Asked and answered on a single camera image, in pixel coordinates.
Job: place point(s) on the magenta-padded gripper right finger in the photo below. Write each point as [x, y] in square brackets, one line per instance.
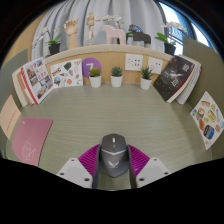
[138, 160]

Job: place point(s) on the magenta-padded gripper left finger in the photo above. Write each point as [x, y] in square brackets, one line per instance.
[88, 161]

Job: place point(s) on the dark grey computer mouse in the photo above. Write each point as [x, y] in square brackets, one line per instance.
[114, 156]

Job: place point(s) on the pink mouse pad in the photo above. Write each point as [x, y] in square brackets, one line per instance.
[31, 140]

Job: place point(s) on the small plant in white pot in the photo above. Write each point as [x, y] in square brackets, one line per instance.
[116, 81]
[95, 81]
[145, 83]

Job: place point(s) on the colourful food illustration card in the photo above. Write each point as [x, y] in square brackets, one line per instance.
[208, 120]

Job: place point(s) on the black-cover book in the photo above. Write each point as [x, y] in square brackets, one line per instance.
[173, 78]

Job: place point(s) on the white illustrated sticker card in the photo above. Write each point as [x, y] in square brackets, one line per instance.
[66, 74]

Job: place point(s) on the pale peach booklet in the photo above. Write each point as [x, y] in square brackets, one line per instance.
[9, 116]

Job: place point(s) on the red-spined book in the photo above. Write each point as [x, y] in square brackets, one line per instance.
[28, 88]

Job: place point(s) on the photo-cover magazine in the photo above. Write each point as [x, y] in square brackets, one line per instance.
[39, 78]

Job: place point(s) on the purple round number sign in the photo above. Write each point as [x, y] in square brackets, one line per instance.
[90, 64]

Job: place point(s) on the tan-cover book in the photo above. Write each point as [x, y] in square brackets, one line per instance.
[22, 88]

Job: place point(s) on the wooden desk shelf ledge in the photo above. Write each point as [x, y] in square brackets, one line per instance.
[110, 51]

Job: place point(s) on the grey-green desk divider panel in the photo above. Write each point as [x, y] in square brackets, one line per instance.
[206, 70]
[11, 66]

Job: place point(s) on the white orchid in black pot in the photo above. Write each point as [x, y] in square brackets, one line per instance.
[54, 48]
[111, 17]
[170, 48]

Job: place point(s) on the black horse figure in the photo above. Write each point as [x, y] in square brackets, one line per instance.
[141, 37]

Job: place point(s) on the pink horse figure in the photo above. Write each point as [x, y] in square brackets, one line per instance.
[113, 33]

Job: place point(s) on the wooden hand model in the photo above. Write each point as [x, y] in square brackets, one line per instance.
[71, 30]

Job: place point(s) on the wooden artist mannequin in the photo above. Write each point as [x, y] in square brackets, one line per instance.
[90, 25]

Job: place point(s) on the grey curtain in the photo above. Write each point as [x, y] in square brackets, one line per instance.
[140, 13]

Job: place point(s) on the white wall socket plate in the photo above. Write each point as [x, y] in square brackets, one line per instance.
[134, 62]
[155, 65]

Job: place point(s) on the window with dark frame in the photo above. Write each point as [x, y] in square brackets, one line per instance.
[173, 15]

